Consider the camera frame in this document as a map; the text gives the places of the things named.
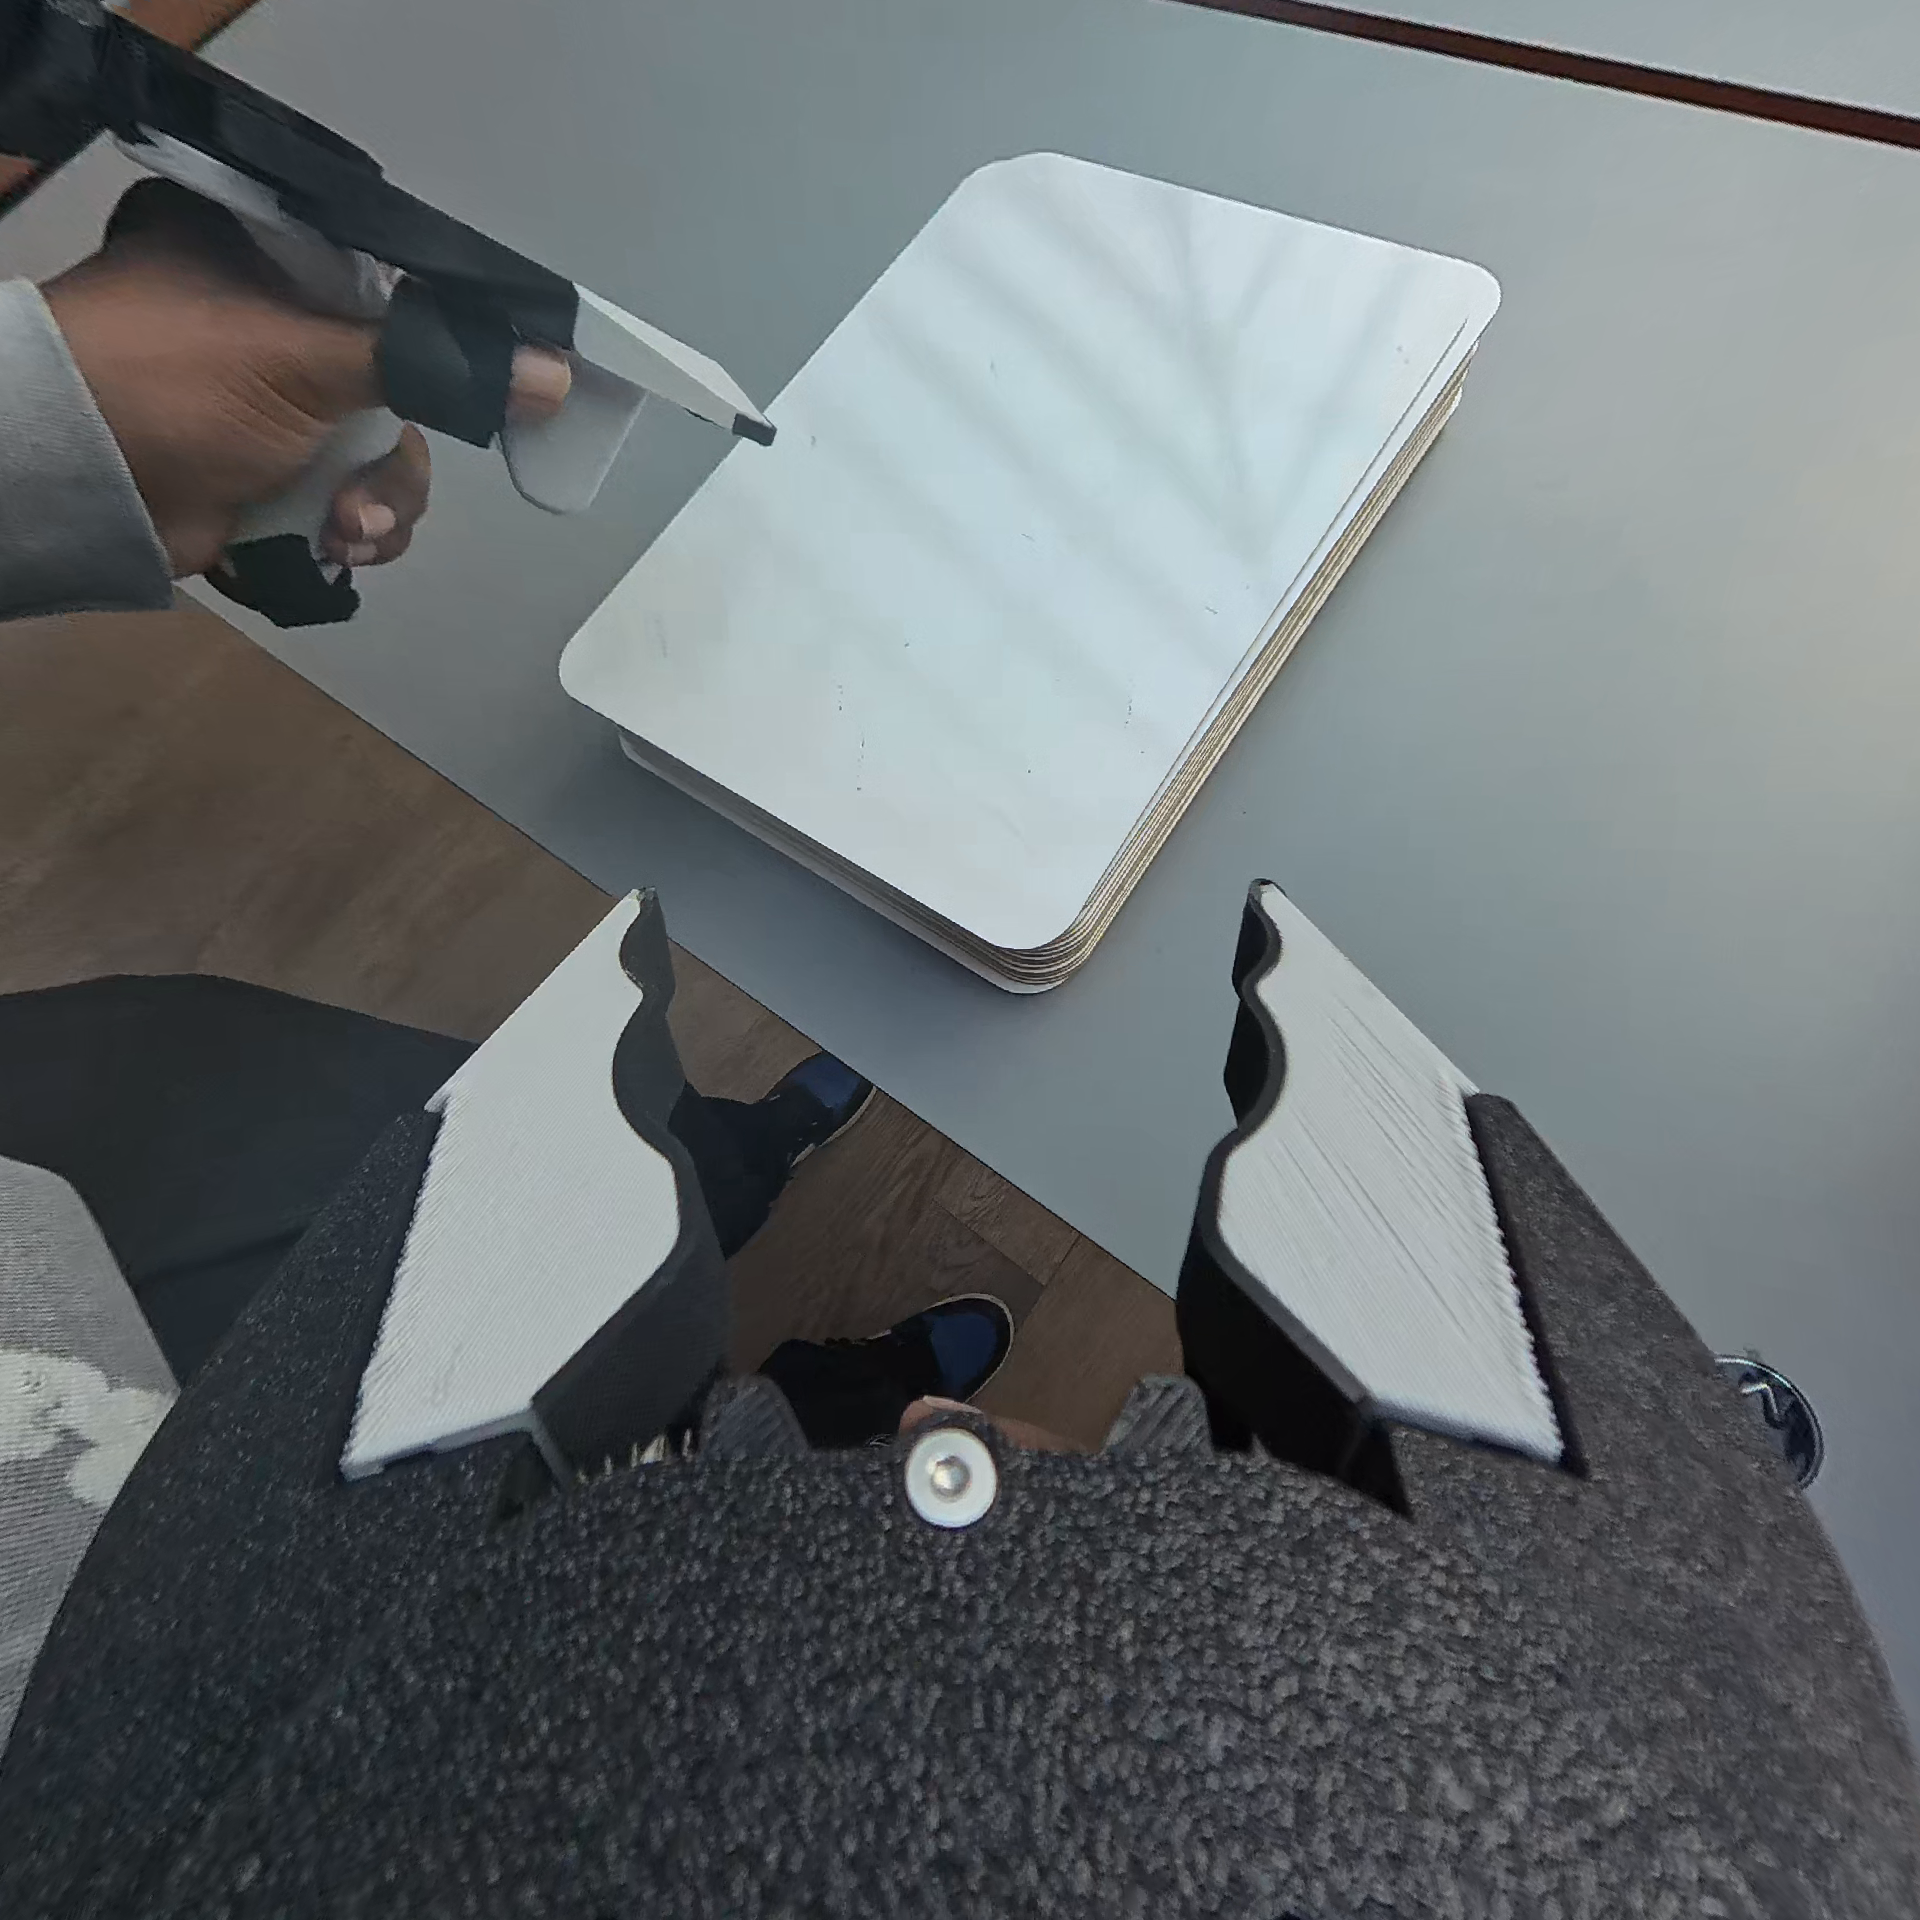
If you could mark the black and blue shoe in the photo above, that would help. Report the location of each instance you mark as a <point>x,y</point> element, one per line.
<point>806,1104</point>
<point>928,1344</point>

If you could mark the grey desk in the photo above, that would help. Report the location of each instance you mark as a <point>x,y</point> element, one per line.
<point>1650,599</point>
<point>1722,39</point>

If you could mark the person's left hand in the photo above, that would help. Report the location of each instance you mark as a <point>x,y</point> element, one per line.
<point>223,389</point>

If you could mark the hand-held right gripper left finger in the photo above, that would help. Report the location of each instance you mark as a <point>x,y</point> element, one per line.
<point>493,1245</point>

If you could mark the person's left forearm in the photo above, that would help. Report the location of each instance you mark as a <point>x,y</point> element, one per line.
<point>73,449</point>

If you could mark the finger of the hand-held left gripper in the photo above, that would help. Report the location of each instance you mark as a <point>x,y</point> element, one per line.
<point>647,354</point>

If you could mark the stack of white panels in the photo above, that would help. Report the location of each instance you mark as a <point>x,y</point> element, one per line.
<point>1022,553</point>

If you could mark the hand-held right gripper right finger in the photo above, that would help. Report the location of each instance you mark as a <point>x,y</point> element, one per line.
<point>1398,1231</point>

